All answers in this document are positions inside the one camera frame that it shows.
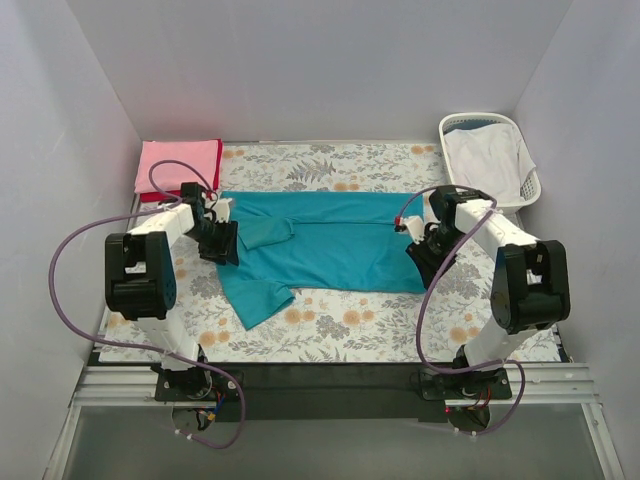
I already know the red folded t shirt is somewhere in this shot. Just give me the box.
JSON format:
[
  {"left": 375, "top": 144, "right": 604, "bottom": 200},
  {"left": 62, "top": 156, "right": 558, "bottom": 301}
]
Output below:
[{"left": 138, "top": 138, "right": 224, "bottom": 204}]

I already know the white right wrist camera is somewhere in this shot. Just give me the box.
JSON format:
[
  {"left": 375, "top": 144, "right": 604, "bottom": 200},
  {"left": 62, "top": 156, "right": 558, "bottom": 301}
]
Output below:
[{"left": 394, "top": 215, "right": 425, "bottom": 245}]

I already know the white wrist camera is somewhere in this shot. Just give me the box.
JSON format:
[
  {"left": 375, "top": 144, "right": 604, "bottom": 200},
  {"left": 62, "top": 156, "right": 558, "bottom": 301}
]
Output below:
[
  {"left": 208, "top": 198, "right": 234, "bottom": 223},
  {"left": 394, "top": 215, "right": 425, "bottom": 245}
]

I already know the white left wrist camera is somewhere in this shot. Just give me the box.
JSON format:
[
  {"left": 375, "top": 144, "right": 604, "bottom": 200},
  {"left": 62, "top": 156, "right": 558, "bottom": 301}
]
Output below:
[{"left": 208, "top": 198, "right": 234, "bottom": 223}]

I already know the white laundry basket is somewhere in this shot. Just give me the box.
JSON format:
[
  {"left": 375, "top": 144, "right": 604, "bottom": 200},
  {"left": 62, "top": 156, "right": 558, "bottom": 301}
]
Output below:
[{"left": 439, "top": 112, "right": 541, "bottom": 213}]

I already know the teal t shirt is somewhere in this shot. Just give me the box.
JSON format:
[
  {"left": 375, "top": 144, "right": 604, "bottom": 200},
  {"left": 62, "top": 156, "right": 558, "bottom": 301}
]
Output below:
[{"left": 217, "top": 191, "right": 424, "bottom": 330}]

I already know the pink folded t shirt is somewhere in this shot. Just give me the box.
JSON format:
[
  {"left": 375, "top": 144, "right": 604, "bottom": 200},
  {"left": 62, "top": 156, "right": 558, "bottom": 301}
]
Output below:
[{"left": 133, "top": 139, "right": 222, "bottom": 195}]

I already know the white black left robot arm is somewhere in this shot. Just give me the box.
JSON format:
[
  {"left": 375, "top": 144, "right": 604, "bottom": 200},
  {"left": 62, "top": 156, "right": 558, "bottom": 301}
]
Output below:
[{"left": 105, "top": 182, "right": 239, "bottom": 400}]

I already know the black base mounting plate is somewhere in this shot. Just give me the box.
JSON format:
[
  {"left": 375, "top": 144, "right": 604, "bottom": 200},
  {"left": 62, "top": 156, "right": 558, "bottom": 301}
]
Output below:
[{"left": 151, "top": 363, "right": 512, "bottom": 423}]

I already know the white t shirt in basket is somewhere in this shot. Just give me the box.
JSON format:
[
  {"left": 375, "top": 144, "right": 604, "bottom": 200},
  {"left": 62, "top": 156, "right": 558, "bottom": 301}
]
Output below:
[{"left": 443, "top": 123, "right": 535, "bottom": 205}]

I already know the aluminium frame rail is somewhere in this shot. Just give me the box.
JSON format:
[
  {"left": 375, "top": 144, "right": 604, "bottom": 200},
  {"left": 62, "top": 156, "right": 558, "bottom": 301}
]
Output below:
[{"left": 45, "top": 363, "right": 625, "bottom": 479}]

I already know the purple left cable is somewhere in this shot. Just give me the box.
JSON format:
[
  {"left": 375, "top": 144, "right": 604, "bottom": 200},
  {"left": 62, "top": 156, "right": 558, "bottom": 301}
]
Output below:
[{"left": 47, "top": 159, "right": 247, "bottom": 450}]

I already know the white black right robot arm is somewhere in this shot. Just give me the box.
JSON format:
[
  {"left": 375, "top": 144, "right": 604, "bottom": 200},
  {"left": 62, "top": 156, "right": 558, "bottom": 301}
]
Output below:
[{"left": 394, "top": 185, "right": 570, "bottom": 400}]

